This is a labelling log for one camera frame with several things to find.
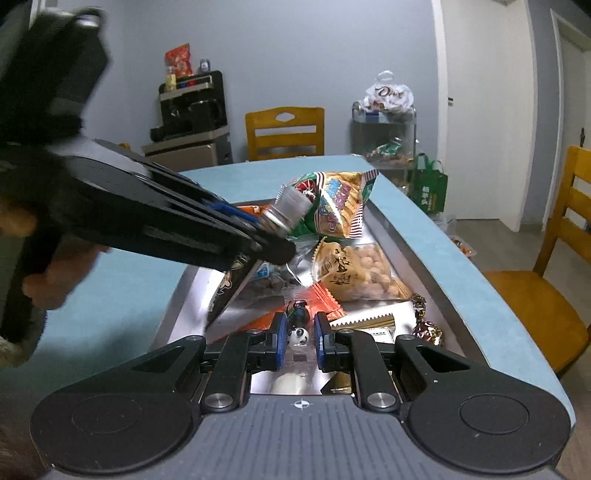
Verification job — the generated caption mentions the gold wrapped chocolate candy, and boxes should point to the gold wrapped chocolate candy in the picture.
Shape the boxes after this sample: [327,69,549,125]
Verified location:
[412,319,445,346]

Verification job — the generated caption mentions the wooden chair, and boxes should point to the wooden chair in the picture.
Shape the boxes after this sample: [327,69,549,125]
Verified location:
[482,144,591,375]
[245,106,325,161]

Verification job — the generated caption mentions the long dark cartoon snack tube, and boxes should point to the long dark cartoon snack tube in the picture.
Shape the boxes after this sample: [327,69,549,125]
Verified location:
[205,186,312,329]

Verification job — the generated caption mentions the yellow peanut snack bag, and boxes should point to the yellow peanut snack bag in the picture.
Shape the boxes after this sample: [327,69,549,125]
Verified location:
[311,239,413,302]

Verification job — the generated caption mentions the right wooden chair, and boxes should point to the right wooden chair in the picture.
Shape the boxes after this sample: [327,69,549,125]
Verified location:
[482,144,591,375]

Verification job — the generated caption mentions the green shrimp chips bag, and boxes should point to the green shrimp chips bag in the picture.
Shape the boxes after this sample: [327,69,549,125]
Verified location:
[279,169,379,239]

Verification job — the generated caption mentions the person's left hand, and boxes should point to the person's left hand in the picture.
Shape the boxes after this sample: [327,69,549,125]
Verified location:
[1,198,110,310]

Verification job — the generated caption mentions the white Dove plastic bag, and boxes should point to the white Dove plastic bag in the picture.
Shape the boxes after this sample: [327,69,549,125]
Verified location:
[361,70,415,114]

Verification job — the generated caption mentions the orange small snack packet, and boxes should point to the orange small snack packet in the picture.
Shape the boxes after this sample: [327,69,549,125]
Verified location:
[238,282,346,331]

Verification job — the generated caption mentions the black water dispenser machine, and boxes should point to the black water dispenser machine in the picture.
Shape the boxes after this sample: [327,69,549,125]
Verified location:
[150,70,228,142]

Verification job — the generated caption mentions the red snack bag on dispenser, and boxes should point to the red snack bag on dispenser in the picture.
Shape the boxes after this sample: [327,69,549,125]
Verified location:
[164,43,193,77]

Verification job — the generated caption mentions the clear sunflower seeds bag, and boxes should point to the clear sunflower seeds bag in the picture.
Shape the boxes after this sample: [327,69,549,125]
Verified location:
[245,235,321,298]

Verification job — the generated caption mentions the glass shelf cart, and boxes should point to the glass shelf cart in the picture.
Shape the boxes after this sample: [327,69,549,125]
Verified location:
[349,102,417,171]

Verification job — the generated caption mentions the green shopping bag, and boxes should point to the green shopping bag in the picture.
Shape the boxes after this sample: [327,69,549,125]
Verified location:
[410,153,448,215]

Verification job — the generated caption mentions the red orange long snack bar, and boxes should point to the red orange long snack bar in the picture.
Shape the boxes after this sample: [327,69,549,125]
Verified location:
[329,301,416,344]

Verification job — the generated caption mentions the beige cabinet under dispenser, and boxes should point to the beige cabinet under dispenser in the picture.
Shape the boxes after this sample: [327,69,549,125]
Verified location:
[141,127,233,172]

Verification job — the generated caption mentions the middle wooden chair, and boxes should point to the middle wooden chair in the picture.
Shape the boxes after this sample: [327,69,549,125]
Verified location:
[245,106,325,161]

